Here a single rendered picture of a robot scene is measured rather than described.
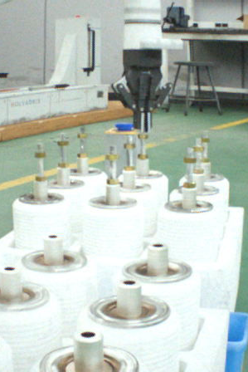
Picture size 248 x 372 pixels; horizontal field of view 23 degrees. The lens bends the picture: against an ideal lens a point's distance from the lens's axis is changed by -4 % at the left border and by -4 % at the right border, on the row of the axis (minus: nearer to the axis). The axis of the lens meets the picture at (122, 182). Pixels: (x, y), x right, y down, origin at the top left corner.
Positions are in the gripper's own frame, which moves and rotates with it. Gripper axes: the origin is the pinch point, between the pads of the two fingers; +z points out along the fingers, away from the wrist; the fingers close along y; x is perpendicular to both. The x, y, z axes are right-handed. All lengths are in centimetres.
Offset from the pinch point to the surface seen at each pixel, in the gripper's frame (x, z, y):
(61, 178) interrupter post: 0.5, 8.7, 17.4
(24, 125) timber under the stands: -250, 29, -88
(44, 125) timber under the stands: -260, 31, -106
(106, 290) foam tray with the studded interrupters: 22.4, 21.7, 21.9
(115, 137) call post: -15.6, 4.9, -4.0
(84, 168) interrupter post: -7.4, 9.0, 8.4
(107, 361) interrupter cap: 62, 10, 46
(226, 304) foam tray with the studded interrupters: 35.5, 22.8, 9.3
